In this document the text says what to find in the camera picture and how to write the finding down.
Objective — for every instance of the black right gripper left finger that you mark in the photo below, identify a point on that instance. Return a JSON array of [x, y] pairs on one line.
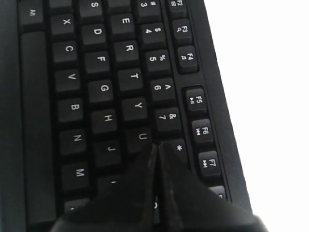
[[126, 206]]

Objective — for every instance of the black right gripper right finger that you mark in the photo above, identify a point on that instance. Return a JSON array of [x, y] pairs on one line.
[[187, 205]]

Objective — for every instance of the black acer keyboard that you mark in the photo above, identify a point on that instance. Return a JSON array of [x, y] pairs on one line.
[[85, 85]]

